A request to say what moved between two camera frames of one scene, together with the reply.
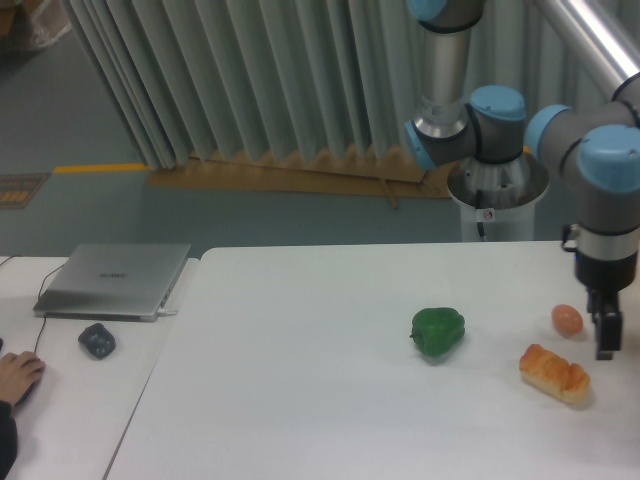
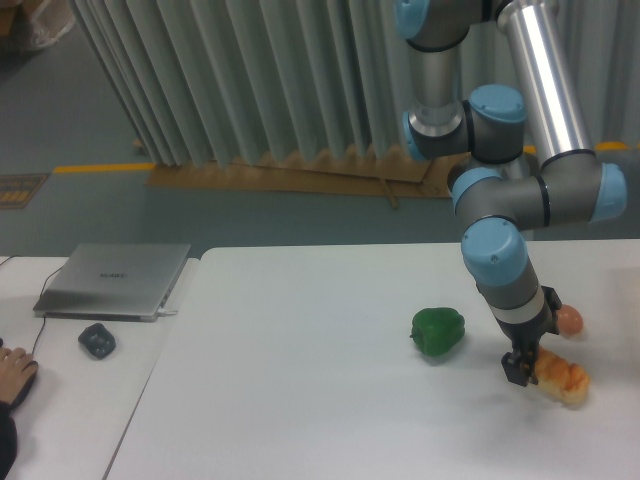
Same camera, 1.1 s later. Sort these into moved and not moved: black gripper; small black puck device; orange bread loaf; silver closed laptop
Moved: black gripper
Not moved: orange bread loaf; silver closed laptop; small black puck device
